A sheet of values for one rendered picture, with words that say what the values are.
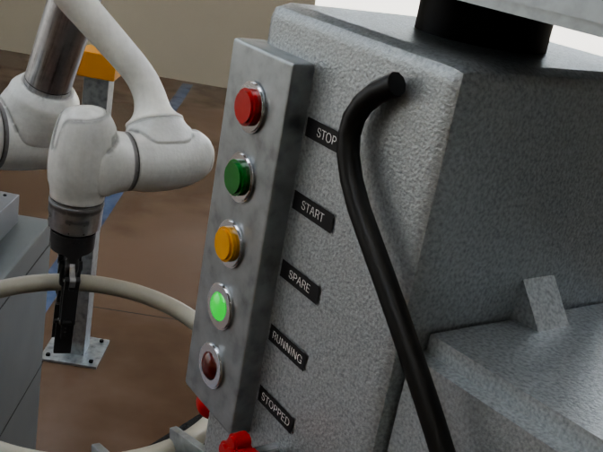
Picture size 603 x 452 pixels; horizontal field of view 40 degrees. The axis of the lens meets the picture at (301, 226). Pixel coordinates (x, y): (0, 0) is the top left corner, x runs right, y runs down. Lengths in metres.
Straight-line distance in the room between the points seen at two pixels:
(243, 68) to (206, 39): 7.07
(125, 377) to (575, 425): 2.62
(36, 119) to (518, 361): 1.49
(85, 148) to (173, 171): 0.16
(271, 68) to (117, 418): 2.30
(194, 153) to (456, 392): 1.03
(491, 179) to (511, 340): 0.10
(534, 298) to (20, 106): 1.46
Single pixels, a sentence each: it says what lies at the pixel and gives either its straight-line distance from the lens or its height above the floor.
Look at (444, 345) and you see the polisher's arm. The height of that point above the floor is 1.36.
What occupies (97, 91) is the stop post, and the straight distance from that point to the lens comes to 2.73.
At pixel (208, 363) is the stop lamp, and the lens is 0.65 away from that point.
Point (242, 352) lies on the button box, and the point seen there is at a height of 1.28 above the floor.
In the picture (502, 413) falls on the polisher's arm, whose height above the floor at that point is 1.36.
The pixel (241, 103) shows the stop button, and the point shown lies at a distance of 0.58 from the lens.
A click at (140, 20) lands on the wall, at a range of 7.73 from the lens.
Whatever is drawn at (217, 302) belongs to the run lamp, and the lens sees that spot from 0.62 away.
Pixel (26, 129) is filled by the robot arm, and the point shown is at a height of 1.06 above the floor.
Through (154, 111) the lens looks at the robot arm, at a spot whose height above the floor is 1.23.
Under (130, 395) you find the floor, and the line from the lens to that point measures 2.90.
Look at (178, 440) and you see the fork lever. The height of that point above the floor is 0.91.
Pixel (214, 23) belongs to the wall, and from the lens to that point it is 7.64.
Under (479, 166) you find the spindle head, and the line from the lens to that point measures 0.48.
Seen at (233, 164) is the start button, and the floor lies 1.41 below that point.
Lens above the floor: 1.58
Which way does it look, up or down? 20 degrees down
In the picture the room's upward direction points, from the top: 10 degrees clockwise
